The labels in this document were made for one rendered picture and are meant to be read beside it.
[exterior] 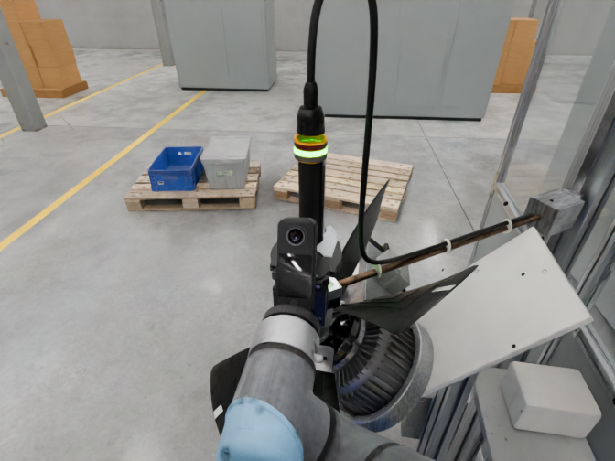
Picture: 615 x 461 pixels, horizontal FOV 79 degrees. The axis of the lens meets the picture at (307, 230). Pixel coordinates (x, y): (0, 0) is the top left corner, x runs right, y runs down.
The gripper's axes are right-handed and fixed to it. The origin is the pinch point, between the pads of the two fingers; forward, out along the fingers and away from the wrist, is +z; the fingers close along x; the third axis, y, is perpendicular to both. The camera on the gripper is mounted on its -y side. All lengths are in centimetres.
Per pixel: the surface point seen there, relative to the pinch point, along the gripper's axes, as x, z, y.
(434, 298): 18.2, -8.8, 4.4
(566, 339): 70, 35, 55
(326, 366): 3.2, -4.6, 28.6
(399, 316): 13.5, -11.7, 5.8
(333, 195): -18, 255, 134
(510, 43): 253, 756, 67
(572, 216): 54, 31, 12
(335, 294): 4.1, -1.9, 12.5
